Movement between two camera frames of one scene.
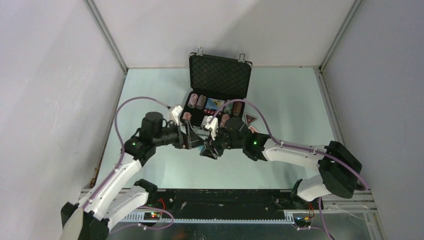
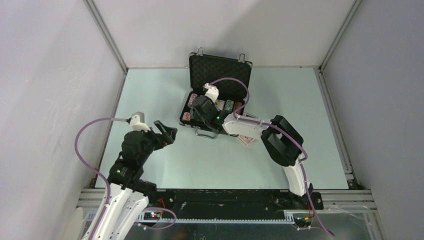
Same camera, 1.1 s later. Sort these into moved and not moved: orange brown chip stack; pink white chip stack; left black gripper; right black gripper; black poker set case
Moved: right black gripper; left black gripper
Not moved: black poker set case; orange brown chip stack; pink white chip stack
